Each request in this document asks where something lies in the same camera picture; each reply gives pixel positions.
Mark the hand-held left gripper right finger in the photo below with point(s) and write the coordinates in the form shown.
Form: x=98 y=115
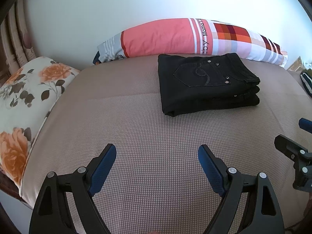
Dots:
x=212 y=170

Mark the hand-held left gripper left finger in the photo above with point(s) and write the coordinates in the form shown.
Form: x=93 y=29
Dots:
x=102 y=173

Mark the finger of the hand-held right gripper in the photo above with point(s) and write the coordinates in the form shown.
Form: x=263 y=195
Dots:
x=306 y=124
x=290 y=146

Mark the black pants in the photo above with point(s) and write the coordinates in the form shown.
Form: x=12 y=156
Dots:
x=207 y=85

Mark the dark striped cloth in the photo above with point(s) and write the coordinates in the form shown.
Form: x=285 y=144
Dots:
x=306 y=81

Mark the beige bed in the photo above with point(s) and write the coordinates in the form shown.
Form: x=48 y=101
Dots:
x=134 y=126

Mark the tan patterned cloth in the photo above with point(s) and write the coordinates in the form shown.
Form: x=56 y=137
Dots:
x=301 y=64

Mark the floral pillow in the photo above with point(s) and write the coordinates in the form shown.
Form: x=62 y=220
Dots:
x=26 y=102

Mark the pink checked bolster pillow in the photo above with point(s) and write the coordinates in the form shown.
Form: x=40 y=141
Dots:
x=158 y=39

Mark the beige patterned curtain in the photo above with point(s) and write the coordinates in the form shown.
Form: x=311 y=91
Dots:
x=17 y=43

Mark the brown wooden bed frame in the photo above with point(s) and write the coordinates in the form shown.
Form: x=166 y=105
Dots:
x=9 y=187

